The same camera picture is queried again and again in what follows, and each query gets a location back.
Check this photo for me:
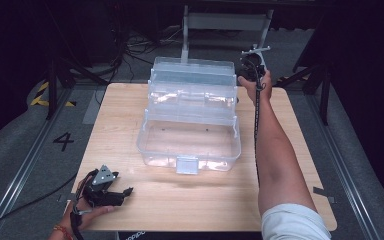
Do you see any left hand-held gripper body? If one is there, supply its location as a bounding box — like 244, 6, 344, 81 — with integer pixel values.
79, 164, 125, 208

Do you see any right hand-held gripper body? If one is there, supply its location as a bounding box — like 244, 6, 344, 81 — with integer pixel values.
238, 44, 271, 83

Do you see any clear plastic tiered storage box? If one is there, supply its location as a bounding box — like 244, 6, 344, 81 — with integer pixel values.
136, 56, 243, 175

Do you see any person's left hand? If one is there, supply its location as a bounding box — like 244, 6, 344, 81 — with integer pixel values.
60, 199, 115, 232

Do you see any person's right hand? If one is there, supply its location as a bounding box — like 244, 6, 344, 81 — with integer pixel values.
237, 69, 274, 106

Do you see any grey metal stand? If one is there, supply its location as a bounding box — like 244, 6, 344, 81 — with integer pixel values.
180, 4, 275, 65

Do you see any black tripod stand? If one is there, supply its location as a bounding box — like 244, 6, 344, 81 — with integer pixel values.
279, 61, 335, 127
44, 55, 109, 122

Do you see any yellow and black floor tape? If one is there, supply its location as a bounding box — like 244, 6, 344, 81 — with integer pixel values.
29, 81, 78, 108

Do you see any grey tape strip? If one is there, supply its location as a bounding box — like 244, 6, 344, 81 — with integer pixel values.
312, 186, 337, 205

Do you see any white shirt sleeve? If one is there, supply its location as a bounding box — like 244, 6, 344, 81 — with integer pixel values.
261, 203, 333, 240

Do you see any red bead bracelet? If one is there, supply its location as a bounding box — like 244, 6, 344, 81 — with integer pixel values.
52, 224, 74, 240

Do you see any black cable along right arm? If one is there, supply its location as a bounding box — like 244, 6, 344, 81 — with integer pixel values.
253, 61, 264, 183

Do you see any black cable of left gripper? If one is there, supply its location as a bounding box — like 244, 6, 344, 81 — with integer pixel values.
0, 171, 85, 240

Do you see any metal floor rail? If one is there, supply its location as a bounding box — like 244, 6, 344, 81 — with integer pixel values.
0, 88, 73, 234
305, 94, 384, 240

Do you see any bundle of black floor cables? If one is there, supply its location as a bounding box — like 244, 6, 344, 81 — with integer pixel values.
93, 23, 185, 86

